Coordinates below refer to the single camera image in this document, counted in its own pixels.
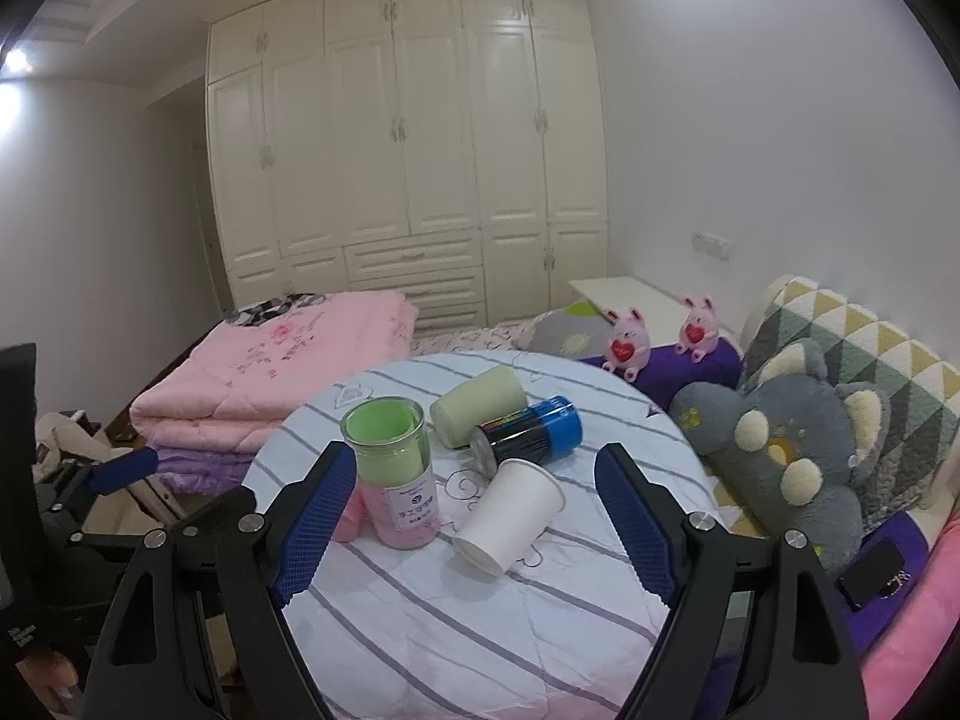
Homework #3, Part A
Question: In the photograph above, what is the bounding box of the white wardrobe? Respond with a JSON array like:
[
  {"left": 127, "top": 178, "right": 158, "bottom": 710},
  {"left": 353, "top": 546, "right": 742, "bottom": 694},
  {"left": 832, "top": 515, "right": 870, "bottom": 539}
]
[{"left": 204, "top": 0, "right": 610, "bottom": 335}]

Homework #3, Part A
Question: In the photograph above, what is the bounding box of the grey koala plush toy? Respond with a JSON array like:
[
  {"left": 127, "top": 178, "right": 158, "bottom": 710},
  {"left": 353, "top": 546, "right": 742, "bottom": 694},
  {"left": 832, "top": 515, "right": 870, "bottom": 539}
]
[{"left": 667, "top": 337, "right": 893, "bottom": 575}]

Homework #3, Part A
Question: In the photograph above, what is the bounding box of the pale green cup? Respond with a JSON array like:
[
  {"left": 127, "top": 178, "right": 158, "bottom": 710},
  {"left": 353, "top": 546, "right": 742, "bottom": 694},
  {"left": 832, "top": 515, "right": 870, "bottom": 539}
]
[{"left": 430, "top": 367, "right": 527, "bottom": 449}]

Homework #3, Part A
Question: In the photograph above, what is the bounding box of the clear jar green pink filling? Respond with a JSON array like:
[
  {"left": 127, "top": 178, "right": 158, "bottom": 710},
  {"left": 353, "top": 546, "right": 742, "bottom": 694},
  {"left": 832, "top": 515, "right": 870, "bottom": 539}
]
[{"left": 341, "top": 396, "right": 439, "bottom": 550}]

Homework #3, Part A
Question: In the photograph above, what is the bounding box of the folded purple blanket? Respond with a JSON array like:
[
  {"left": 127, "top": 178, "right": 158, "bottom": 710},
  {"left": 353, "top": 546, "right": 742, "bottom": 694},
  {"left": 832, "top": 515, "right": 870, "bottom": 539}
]
[{"left": 146, "top": 441, "right": 260, "bottom": 496}]

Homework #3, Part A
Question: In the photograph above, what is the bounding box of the person's left hand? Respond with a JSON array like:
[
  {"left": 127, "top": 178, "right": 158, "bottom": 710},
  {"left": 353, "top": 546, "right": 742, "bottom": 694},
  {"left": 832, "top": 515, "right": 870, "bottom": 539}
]
[{"left": 19, "top": 649, "right": 80, "bottom": 704}]

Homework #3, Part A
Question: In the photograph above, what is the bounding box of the beige bag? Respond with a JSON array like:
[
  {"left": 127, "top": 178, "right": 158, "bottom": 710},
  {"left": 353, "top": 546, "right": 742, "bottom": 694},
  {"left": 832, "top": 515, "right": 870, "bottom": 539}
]
[{"left": 34, "top": 412, "right": 188, "bottom": 541}]

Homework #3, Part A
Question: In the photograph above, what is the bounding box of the pink bunny plush toy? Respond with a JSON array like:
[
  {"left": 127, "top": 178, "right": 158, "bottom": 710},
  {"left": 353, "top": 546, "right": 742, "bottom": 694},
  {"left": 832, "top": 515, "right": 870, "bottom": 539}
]
[
  {"left": 600, "top": 306, "right": 653, "bottom": 381},
  {"left": 675, "top": 295, "right": 722, "bottom": 361}
]

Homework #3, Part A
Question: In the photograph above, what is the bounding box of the pink cup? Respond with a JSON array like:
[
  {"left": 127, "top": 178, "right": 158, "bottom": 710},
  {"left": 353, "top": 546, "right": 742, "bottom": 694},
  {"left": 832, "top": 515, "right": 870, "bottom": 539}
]
[{"left": 330, "top": 484, "right": 368, "bottom": 543}]

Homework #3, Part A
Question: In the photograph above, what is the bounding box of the striped round table cover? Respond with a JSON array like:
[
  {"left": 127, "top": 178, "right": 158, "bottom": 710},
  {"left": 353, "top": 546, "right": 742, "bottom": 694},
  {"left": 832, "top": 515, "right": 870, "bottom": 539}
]
[{"left": 241, "top": 351, "right": 721, "bottom": 720}]

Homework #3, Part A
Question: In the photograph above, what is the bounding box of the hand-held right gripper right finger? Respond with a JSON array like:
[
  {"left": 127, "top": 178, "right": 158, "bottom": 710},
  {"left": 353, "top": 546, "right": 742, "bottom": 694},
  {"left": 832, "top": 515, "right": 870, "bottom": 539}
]
[{"left": 594, "top": 442, "right": 875, "bottom": 720}]

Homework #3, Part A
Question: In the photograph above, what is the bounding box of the white paper cup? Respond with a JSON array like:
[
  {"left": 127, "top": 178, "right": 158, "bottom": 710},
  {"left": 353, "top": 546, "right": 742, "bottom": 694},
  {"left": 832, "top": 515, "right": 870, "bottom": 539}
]
[{"left": 451, "top": 457, "right": 566, "bottom": 578}]

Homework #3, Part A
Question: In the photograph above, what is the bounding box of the floral bed sheet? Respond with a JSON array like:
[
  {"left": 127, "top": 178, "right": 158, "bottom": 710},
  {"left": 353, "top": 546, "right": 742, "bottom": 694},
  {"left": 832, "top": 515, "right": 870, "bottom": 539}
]
[{"left": 411, "top": 317, "right": 541, "bottom": 355}]

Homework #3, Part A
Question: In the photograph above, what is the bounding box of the blue and black can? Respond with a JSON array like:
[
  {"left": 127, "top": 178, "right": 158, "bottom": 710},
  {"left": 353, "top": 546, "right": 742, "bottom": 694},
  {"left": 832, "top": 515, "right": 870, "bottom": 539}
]
[{"left": 471, "top": 395, "right": 584, "bottom": 475}]

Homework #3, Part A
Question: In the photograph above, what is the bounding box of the pink blanket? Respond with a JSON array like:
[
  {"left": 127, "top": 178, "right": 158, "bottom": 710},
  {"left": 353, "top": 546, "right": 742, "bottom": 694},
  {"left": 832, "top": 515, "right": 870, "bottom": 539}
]
[{"left": 859, "top": 540, "right": 960, "bottom": 691}]

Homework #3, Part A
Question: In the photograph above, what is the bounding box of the folded pink quilt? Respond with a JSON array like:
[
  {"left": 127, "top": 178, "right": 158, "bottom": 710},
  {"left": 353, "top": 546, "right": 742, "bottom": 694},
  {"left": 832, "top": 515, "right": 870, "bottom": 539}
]
[{"left": 129, "top": 291, "right": 418, "bottom": 455}]

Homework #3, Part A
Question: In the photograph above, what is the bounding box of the black phone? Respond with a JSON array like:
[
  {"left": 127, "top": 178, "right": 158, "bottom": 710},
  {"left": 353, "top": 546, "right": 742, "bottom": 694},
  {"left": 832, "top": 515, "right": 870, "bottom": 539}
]
[{"left": 836, "top": 540, "right": 912, "bottom": 608}]

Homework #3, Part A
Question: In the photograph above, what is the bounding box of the purple pillow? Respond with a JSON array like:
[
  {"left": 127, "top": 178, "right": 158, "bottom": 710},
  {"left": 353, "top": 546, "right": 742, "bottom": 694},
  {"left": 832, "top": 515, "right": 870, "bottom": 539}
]
[{"left": 577, "top": 341, "right": 743, "bottom": 391}]

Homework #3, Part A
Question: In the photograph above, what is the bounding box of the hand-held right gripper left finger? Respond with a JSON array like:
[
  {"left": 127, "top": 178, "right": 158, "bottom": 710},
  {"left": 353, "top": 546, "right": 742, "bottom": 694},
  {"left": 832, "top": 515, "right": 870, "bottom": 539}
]
[{"left": 81, "top": 441, "right": 358, "bottom": 720}]

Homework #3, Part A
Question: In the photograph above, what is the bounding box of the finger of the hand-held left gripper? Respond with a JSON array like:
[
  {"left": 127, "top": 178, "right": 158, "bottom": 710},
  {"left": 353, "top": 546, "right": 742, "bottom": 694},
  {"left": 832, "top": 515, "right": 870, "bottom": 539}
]
[{"left": 36, "top": 447, "right": 161, "bottom": 500}]

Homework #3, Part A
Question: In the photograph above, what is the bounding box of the plaid clothing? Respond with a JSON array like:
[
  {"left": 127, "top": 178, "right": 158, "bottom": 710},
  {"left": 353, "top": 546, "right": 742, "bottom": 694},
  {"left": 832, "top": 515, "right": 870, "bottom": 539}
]
[{"left": 229, "top": 292, "right": 331, "bottom": 327}]

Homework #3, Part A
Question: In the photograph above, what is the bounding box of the white bedside table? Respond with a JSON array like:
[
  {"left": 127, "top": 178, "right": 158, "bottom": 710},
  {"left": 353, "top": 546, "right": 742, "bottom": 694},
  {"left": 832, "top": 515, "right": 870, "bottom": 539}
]
[{"left": 568, "top": 276, "right": 740, "bottom": 338}]

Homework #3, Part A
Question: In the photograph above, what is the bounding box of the grey flower cushion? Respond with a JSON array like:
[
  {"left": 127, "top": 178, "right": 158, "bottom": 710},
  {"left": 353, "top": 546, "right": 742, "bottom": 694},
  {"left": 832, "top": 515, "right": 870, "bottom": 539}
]
[{"left": 517, "top": 300, "right": 620, "bottom": 357}]

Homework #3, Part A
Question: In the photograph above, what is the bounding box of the triangle pattern cushion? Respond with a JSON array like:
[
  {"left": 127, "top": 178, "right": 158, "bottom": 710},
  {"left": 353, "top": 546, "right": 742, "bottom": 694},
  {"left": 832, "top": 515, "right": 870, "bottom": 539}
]
[{"left": 739, "top": 275, "right": 960, "bottom": 533}]

